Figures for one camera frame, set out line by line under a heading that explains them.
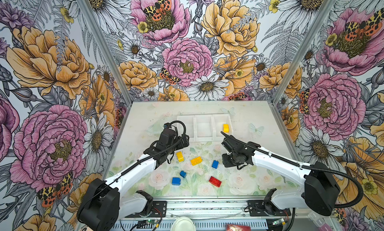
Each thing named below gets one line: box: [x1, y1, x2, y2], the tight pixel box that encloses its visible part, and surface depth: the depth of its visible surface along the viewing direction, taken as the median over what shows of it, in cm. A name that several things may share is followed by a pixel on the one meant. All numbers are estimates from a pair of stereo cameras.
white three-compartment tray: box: [177, 113, 234, 143], surface depth 104 cm
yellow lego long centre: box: [190, 156, 203, 166], surface depth 93 cm
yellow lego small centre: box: [176, 151, 185, 163], surface depth 93 cm
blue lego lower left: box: [172, 177, 181, 186], surface depth 84 cm
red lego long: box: [209, 176, 222, 188], surface depth 84 cm
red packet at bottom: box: [226, 224, 251, 231], surface depth 67 cm
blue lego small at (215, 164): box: [211, 160, 220, 169], surface depth 90 cm
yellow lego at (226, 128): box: [222, 124, 230, 133], surface depth 104 cm
